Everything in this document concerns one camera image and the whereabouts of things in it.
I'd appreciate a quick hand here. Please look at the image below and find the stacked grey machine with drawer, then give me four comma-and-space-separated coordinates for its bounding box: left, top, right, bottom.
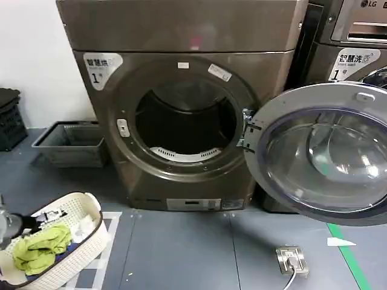
314, 0, 387, 46

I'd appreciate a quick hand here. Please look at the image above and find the white number label, dry text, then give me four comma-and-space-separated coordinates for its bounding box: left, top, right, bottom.
83, 51, 123, 91

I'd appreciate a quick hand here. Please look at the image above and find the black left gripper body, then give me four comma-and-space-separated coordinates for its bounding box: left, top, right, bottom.
13, 213, 42, 238

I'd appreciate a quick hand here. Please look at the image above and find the white power cable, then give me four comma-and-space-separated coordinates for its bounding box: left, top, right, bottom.
284, 264, 299, 290

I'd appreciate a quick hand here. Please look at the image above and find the green floor tape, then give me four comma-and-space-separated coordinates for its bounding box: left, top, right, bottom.
328, 223, 377, 290

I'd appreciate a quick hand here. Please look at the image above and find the white cloth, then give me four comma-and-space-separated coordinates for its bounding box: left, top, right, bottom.
71, 213, 98, 239

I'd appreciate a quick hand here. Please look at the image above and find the white paper scrap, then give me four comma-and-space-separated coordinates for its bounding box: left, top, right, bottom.
326, 237, 357, 247

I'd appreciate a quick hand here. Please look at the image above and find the steel floor socket plate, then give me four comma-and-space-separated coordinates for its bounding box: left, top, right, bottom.
274, 246, 310, 276

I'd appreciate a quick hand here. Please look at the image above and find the black plastic crate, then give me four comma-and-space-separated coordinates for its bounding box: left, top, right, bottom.
0, 105, 30, 152

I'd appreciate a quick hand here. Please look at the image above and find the grey-brown front-load dryer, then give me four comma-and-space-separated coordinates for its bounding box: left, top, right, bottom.
55, 0, 309, 211

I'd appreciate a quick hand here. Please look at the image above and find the white number label, wash text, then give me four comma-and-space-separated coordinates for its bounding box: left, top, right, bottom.
329, 49, 382, 83

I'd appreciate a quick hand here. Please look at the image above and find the grey plastic floor basket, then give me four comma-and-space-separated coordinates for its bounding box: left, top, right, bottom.
31, 120, 109, 169

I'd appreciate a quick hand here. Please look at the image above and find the grey dryer with wash label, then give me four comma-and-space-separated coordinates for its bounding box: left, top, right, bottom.
262, 40, 387, 214

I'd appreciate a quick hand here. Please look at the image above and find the chrome glass door, wash-label dryer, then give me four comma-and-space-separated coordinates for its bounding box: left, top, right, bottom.
359, 66, 387, 86

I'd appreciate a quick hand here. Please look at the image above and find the green cloth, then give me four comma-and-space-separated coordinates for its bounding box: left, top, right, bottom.
12, 224, 73, 271

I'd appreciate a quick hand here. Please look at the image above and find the round chrome glass dryer door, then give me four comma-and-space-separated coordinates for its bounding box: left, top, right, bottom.
241, 83, 387, 227

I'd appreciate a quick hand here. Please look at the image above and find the white perforated laundry basket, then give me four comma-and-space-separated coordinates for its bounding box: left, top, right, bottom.
0, 192, 107, 290

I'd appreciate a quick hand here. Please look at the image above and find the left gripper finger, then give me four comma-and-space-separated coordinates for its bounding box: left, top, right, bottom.
39, 209, 66, 218
37, 216, 64, 227

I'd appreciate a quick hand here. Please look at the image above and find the dark folded cloth stack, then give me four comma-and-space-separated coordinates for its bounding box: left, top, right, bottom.
0, 87, 21, 113

